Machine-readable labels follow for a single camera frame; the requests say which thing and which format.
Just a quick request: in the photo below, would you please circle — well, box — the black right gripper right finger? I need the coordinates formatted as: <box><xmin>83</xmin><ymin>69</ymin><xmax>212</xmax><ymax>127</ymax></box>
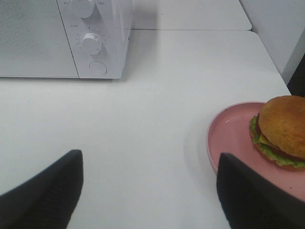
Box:
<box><xmin>216</xmin><ymin>153</ymin><xmax>305</xmax><ymax>229</ymax></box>

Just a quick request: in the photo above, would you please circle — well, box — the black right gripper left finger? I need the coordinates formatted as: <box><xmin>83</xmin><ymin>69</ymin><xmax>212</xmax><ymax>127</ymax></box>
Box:
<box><xmin>0</xmin><ymin>150</ymin><xmax>83</xmax><ymax>229</ymax></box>

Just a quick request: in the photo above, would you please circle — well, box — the pink round plate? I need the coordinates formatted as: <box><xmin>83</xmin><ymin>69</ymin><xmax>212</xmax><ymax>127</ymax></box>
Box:
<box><xmin>206</xmin><ymin>102</ymin><xmax>305</xmax><ymax>200</ymax></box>

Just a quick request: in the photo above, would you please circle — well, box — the burger with lettuce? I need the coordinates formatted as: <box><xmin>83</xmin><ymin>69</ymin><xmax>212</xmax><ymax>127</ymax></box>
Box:
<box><xmin>249</xmin><ymin>95</ymin><xmax>305</xmax><ymax>171</ymax></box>

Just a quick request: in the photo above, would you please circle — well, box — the round white door button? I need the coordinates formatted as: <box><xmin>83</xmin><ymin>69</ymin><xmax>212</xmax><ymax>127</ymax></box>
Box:
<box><xmin>89</xmin><ymin>61</ymin><xmax>107</xmax><ymax>77</ymax></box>

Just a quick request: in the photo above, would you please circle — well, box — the white microwave door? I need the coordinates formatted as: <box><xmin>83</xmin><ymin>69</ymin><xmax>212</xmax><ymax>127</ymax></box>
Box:
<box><xmin>0</xmin><ymin>0</ymin><xmax>78</xmax><ymax>78</ymax></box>

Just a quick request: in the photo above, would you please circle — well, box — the white lower microwave knob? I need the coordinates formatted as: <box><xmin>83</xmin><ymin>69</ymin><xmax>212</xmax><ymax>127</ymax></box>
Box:
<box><xmin>81</xmin><ymin>33</ymin><xmax>106</xmax><ymax>55</ymax></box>

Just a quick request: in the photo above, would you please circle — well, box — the white microwave knob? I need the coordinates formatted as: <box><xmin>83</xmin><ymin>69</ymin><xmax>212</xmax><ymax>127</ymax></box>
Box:
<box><xmin>70</xmin><ymin>0</ymin><xmax>95</xmax><ymax>18</ymax></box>
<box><xmin>81</xmin><ymin>33</ymin><xmax>106</xmax><ymax>55</ymax></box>

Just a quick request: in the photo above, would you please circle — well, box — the white microwave oven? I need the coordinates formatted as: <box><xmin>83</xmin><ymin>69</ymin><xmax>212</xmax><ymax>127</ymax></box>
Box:
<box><xmin>57</xmin><ymin>0</ymin><xmax>132</xmax><ymax>79</ymax></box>

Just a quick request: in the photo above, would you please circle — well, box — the white upper microwave knob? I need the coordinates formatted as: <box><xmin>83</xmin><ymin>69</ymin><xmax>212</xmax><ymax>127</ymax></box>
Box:
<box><xmin>70</xmin><ymin>0</ymin><xmax>95</xmax><ymax>18</ymax></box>

